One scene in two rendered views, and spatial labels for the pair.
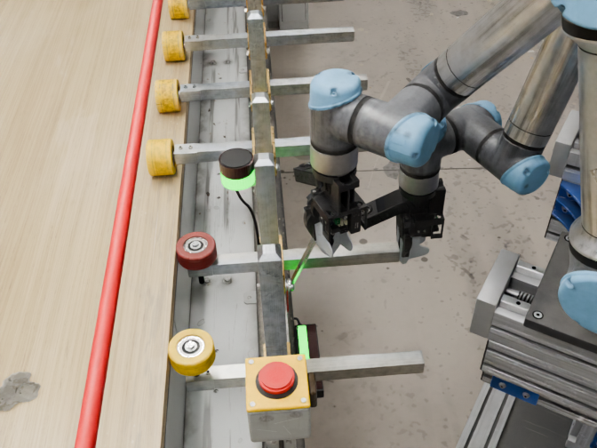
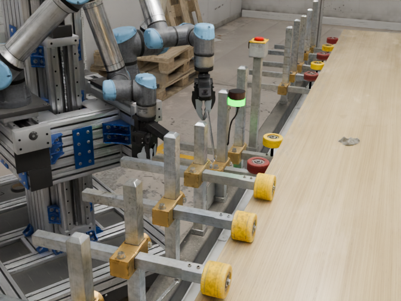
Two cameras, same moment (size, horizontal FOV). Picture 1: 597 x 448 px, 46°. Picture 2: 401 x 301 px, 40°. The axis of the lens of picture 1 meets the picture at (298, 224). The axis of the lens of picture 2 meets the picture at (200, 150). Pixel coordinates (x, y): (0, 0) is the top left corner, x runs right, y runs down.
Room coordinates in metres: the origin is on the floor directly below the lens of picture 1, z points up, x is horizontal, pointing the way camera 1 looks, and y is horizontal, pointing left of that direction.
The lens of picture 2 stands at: (2.73, 0.67, 1.73)
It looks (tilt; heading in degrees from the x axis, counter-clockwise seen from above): 24 degrees down; 202
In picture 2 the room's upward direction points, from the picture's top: 1 degrees clockwise
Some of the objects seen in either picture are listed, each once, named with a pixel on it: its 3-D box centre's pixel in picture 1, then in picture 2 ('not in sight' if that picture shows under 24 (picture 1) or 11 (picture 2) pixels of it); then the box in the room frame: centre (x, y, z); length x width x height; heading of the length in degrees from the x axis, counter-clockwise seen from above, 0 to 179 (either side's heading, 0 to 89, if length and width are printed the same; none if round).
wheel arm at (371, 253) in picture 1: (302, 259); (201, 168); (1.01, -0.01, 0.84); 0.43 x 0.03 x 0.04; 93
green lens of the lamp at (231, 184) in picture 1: (237, 174); (236, 101); (0.96, 0.10, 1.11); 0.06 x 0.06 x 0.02
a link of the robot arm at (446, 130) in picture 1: (424, 141); (145, 89); (1.02, -0.23, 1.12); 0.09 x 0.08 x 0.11; 118
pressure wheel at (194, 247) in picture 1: (198, 262); (257, 174); (0.99, 0.21, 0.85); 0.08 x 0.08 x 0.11
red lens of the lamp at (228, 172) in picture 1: (236, 163); (237, 94); (0.96, 0.10, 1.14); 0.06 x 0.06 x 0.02
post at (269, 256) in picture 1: (276, 349); (240, 123); (0.71, 0.04, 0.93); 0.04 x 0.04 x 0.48; 3
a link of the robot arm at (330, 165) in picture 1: (336, 153); (203, 60); (0.87, -0.06, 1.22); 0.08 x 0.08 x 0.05
